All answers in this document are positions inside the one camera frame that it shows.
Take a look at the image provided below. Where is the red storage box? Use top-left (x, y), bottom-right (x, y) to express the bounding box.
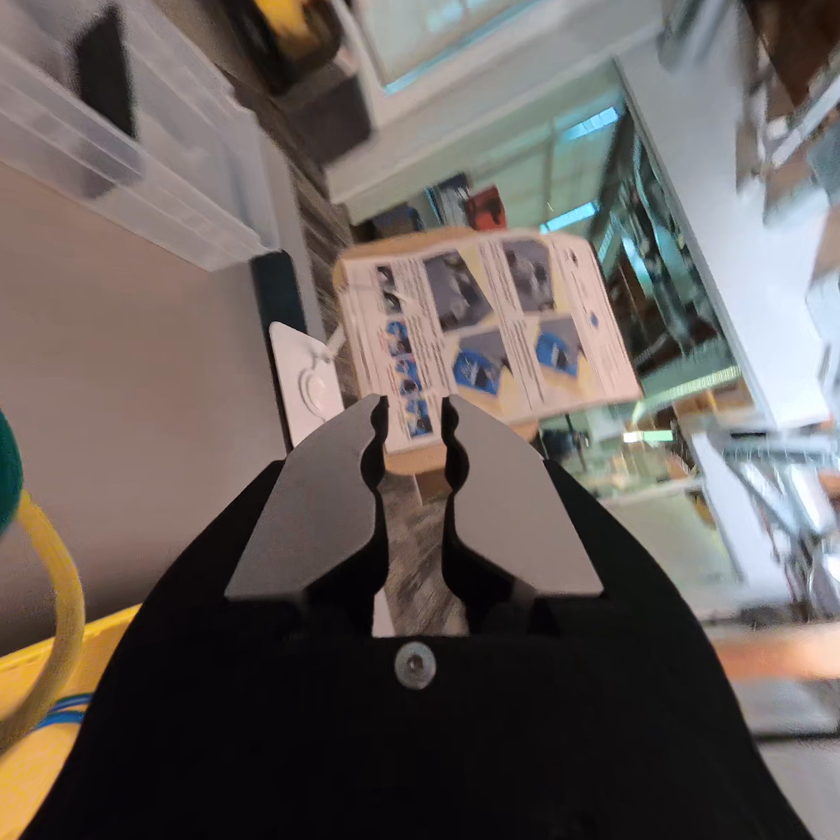
top-left (465, 185), bottom-right (508, 232)

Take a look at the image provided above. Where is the yellow plastic bin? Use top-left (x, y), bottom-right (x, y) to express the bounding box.
top-left (0, 604), bottom-right (142, 840)

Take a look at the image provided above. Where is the white stand base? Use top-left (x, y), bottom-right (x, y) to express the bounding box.
top-left (269, 322), bottom-right (347, 454)

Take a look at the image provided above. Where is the blue ethernet cable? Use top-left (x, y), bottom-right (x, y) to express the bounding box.
top-left (36, 692), bottom-right (93, 729)

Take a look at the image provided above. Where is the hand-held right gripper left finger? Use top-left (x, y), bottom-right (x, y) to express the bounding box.
top-left (224, 394), bottom-right (391, 603)

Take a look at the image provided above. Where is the clear plastic bin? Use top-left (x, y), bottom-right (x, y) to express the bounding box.
top-left (0, 0), bottom-right (277, 273)

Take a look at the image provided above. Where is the cardboard box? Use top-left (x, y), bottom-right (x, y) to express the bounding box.
top-left (413, 469), bottom-right (454, 506)

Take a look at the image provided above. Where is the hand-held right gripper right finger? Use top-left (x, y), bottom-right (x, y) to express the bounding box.
top-left (441, 395), bottom-right (605, 598)

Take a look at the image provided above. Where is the wooden backing board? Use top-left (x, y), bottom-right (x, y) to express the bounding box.
top-left (331, 226), bottom-right (644, 476)

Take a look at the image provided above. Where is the green ethernet cable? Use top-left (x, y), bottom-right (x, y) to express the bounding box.
top-left (0, 410), bottom-right (26, 532)

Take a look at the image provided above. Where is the large grid window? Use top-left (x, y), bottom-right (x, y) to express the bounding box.
top-left (357, 0), bottom-right (546, 93)

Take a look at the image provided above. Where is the yellow ethernet cable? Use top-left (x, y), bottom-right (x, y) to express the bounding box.
top-left (0, 489), bottom-right (86, 749)

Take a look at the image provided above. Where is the printed instruction sheet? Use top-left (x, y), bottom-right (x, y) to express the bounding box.
top-left (341, 231), bottom-right (641, 455)

